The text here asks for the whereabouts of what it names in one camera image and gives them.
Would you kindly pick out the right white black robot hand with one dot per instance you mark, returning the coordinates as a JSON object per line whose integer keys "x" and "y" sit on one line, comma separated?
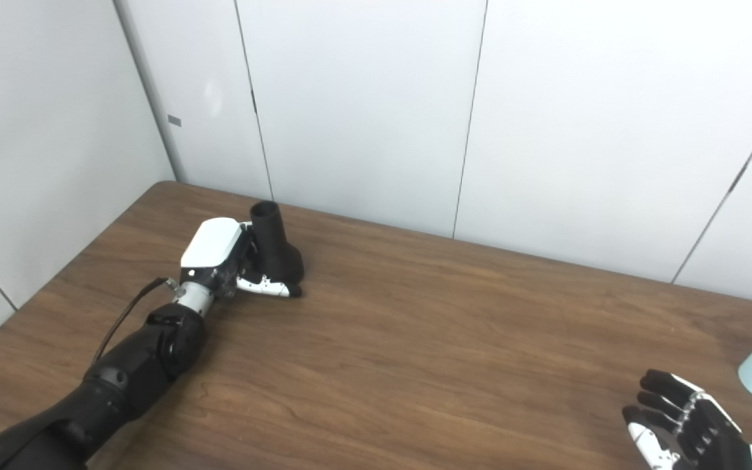
{"x": 696, "y": 431}

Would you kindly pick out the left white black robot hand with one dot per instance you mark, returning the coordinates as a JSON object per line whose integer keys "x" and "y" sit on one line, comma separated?
{"x": 213, "y": 251}

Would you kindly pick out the black flared nozzle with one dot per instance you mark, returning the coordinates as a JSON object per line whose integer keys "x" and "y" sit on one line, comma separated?
{"x": 277, "y": 251}

